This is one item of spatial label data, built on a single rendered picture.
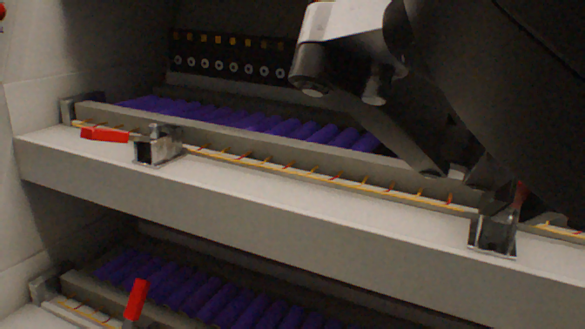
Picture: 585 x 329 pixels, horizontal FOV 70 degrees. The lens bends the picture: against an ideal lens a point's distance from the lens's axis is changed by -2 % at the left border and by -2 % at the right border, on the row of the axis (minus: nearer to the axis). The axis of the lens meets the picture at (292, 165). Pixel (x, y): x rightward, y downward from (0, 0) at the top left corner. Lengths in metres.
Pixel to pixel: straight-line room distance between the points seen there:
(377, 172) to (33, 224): 0.36
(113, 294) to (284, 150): 0.25
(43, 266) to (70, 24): 0.26
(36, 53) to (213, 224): 0.26
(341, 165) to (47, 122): 0.31
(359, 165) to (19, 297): 0.39
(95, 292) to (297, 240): 0.26
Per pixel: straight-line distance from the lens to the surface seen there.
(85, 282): 0.52
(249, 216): 0.31
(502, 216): 0.28
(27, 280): 0.54
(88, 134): 0.32
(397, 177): 0.33
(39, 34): 0.49
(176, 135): 0.38
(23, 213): 0.51
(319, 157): 0.34
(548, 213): 0.19
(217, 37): 0.53
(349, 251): 0.29
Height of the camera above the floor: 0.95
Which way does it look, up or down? 2 degrees down
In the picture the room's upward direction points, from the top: 11 degrees clockwise
